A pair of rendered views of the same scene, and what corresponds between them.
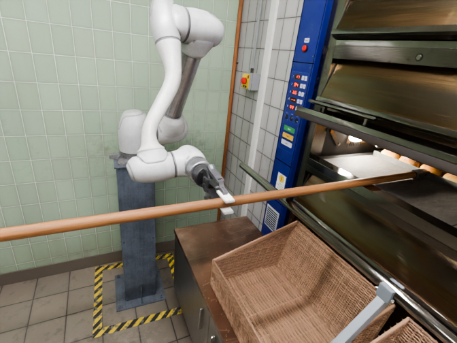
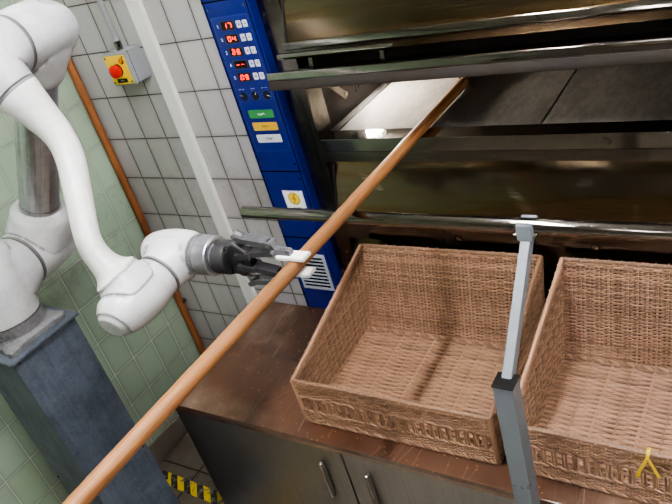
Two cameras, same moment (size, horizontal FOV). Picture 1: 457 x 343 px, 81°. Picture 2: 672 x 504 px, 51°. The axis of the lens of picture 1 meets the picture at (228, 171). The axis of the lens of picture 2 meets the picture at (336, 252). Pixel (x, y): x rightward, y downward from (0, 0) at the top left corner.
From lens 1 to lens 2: 0.67 m
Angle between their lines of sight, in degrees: 22
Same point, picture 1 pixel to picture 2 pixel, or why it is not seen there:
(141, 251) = (136, 485)
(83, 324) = not seen: outside the picture
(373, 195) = (441, 141)
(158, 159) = (145, 277)
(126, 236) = not seen: hidden behind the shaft
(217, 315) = (353, 443)
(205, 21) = (48, 20)
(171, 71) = (60, 134)
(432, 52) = not seen: outside the picture
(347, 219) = (427, 193)
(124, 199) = (59, 411)
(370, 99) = (366, 17)
